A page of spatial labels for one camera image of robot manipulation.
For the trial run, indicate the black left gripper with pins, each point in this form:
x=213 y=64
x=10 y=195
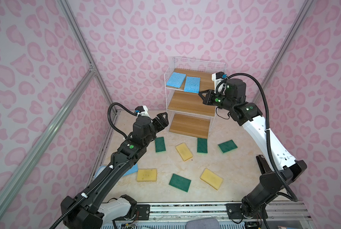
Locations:
x=164 y=123

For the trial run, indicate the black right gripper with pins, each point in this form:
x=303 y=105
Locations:
x=208 y=100

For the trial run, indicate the blue sponge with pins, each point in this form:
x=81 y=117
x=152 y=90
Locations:
x=133 y=170
x=176 y=80
x=192 y=85

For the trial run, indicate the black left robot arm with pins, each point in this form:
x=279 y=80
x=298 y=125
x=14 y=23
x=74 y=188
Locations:
x=82 y=211

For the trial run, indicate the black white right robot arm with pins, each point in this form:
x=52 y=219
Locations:
x=283 y=169

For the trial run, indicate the green scouring pad left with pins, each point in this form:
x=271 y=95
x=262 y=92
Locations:
x=160 y=145

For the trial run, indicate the green scouring pad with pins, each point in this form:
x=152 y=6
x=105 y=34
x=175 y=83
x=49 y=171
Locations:
x=160 y=145
x=180 y=182

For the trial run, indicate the yellow sponge centre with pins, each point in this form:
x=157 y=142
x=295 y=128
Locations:
x=184 y=151

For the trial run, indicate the yellow sponge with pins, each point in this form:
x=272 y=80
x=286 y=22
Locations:
x=184 y=151
x=211 y=179
x=147 y=175

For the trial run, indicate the green sponge middle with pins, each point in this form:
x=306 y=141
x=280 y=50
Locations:
x=202 y=145

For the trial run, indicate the green sponge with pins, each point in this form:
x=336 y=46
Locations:
x=227 y=146
x=202 y=145

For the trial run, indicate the green sponge right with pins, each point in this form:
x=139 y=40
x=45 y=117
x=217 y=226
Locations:
x=227 y=146

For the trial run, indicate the yellow sponge front left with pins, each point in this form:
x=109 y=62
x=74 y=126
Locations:
x=147 y=175

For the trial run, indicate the green scouring pad front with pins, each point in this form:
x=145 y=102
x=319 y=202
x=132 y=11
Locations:
x=180 y=182

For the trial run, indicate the yellow sponge front right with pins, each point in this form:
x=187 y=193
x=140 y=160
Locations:
x=211 y=179

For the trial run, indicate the light blue kitchen timer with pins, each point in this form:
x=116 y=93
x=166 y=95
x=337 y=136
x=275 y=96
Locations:
x=99 y=171

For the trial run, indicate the grey chair back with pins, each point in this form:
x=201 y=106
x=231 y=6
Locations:
x=207 y=223

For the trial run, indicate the white wire wooden shelf rack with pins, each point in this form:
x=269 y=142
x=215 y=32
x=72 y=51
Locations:
x=187 y=114

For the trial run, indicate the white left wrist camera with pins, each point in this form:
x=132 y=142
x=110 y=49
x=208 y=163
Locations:
x=141 y=111

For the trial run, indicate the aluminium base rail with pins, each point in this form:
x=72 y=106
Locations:
x=120 y=214

